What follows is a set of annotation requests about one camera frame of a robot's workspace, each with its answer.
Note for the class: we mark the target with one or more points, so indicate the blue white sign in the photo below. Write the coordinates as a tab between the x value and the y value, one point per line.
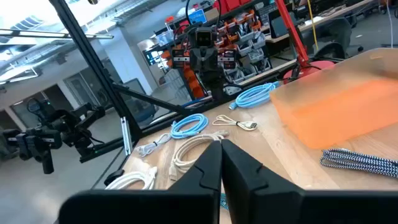
197	16

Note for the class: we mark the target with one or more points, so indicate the shelf with parts bins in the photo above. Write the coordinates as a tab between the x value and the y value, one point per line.
248	43

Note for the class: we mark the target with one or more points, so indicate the black metal station frame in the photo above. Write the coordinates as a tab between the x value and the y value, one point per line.
93	62

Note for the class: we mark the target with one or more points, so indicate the dark tablet screen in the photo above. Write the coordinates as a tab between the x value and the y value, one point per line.
279	26

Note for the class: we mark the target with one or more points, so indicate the wooden workbench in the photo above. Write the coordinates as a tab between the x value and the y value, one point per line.
326	15

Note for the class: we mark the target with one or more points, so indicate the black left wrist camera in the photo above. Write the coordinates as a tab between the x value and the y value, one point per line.
204	37

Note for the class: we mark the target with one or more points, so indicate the LED light bar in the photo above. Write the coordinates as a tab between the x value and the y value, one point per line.
56	34

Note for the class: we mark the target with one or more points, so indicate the red storage crate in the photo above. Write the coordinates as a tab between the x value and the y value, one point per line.
231	4

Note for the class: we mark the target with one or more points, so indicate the red desk lamp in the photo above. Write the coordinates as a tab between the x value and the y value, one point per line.
292	28

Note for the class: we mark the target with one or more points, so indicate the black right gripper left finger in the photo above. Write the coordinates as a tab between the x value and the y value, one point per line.
199	202

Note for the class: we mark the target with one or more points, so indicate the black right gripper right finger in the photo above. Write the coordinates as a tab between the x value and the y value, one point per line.
264	205

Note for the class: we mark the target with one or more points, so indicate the orange translucent plastic bin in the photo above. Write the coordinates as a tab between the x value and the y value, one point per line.
335	102

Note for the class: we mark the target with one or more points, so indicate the background black robot arm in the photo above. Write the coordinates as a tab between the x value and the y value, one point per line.
46	137

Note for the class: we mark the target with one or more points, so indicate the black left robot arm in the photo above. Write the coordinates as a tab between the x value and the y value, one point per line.
213	84

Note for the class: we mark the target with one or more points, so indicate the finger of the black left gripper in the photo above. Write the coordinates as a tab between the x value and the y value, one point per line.
178	59
229	59

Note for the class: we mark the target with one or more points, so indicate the black office chair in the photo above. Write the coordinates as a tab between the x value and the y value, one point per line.
335	34

